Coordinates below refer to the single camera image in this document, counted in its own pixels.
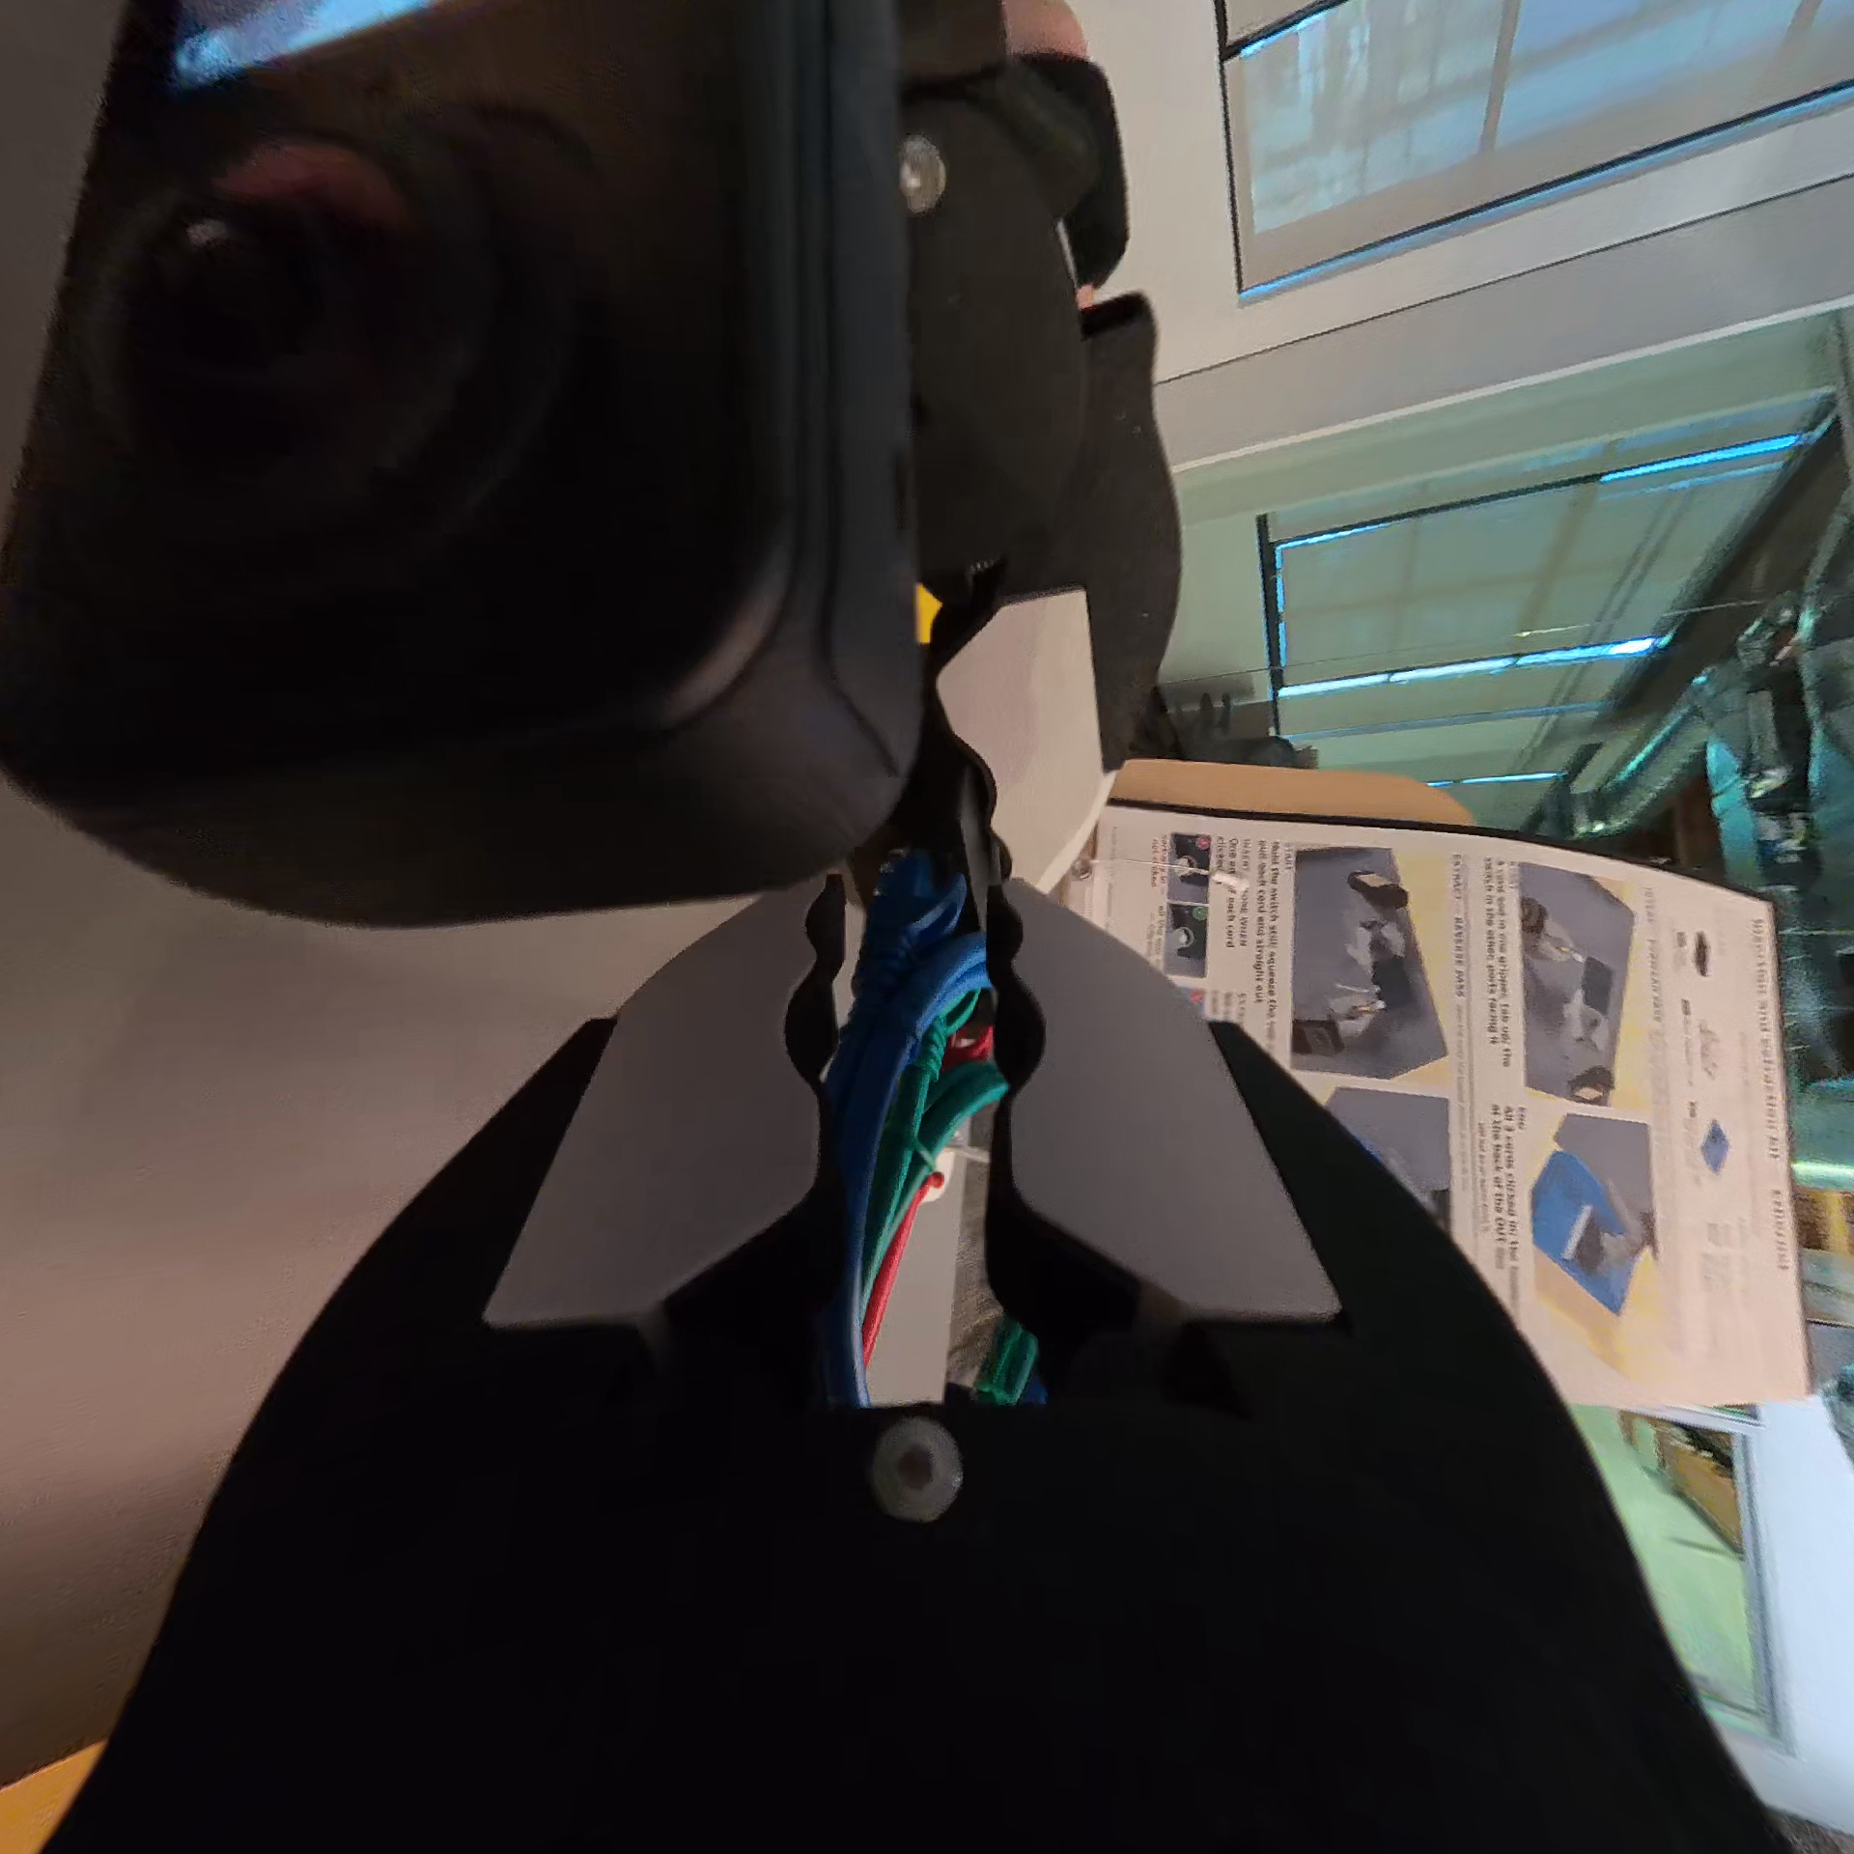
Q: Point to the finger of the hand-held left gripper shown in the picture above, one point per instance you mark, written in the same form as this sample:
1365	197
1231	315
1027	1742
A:
1029	724

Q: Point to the person's left hand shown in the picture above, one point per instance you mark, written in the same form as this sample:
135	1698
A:
1048	26

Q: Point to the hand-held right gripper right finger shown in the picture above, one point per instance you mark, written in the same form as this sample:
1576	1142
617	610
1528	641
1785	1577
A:
1159	1158

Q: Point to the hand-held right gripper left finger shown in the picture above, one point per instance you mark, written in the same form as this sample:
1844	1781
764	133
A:
667	1158

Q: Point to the instruction poster board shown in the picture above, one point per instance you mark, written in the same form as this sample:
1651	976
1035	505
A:
1448	1087

